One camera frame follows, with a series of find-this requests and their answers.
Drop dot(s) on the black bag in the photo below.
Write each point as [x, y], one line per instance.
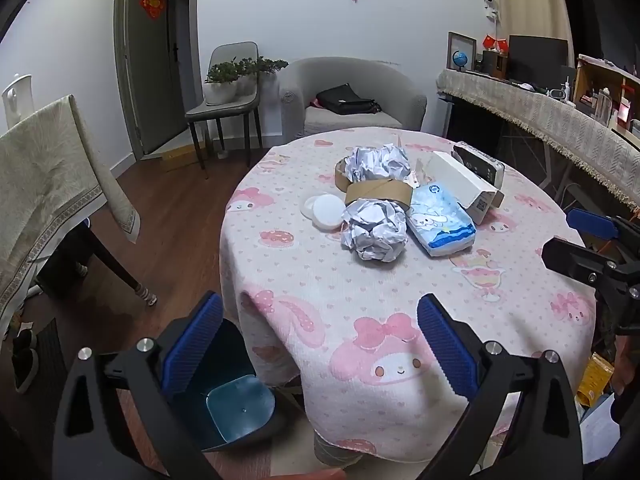
[345, 97]

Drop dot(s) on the beige fringed desk cloth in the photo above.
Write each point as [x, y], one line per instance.
[550, 115]

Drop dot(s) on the dark blue trash bin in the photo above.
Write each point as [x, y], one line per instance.
[240, 405]

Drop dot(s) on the red door decoration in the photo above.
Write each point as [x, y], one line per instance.
[151, 5]

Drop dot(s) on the black monitor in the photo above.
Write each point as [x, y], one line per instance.
[537, 57]

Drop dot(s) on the white paper sheet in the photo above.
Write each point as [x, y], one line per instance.
[600, 430]

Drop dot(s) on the crumpled white paper ball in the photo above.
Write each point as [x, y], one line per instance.
[372, 230]

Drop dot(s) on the small blue globe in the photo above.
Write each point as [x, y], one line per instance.
[460, 58]

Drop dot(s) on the white security camera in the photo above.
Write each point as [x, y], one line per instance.
[491, 2]

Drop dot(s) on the black shoes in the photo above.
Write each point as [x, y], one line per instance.
[25, 360]

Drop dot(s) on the grey dining chair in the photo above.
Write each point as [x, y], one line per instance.
[232, 54]

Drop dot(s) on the beige curtain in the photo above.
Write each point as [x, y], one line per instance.
[530, 0]

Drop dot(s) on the picture frame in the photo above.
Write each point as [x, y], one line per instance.
[452, 40]

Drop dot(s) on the small white round lid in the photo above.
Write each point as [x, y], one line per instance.
[308, 206]

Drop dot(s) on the white cardboard box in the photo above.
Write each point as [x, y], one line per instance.
[460, 177]

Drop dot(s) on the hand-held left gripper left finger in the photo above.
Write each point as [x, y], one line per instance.
[192, 345]

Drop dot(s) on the blue tissue packet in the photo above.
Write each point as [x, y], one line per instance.
[440, 220]

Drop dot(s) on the yellow packet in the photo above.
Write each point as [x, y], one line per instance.
[595, 377]

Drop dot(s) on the brown wooden box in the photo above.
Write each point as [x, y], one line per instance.
[495, 64]

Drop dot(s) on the flat cardboard piece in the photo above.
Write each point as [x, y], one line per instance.
[180, 157]

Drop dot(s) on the grey armchair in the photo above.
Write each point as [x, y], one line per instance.
[350, 70]

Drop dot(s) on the beige patterned tablecloth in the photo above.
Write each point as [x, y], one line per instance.
[45, 170]

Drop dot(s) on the small red flags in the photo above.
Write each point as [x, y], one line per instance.
[495, 45]

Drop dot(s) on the white kettle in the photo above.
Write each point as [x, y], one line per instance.
[17, 100]

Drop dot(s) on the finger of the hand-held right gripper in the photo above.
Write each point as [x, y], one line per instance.
[590, 224]
[570, 259]

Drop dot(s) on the cardboard organizer box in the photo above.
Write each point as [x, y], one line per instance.
[600, 85]

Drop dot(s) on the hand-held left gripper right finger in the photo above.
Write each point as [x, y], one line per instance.
[445, 345]

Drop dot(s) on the grey and white box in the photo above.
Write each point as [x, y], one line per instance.
[480, 162]

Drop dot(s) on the potted plant white pot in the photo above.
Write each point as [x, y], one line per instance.
[272, 66]
[220, 87]
[248, 77]

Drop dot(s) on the dark wooden table leg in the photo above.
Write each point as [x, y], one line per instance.
[115, 265]

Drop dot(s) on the foil ball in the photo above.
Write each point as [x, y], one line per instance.
[377, 162]

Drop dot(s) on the grey door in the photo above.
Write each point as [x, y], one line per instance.
[150, 85]

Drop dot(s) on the pink printed tablecloth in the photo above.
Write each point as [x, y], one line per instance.
[310, 270]

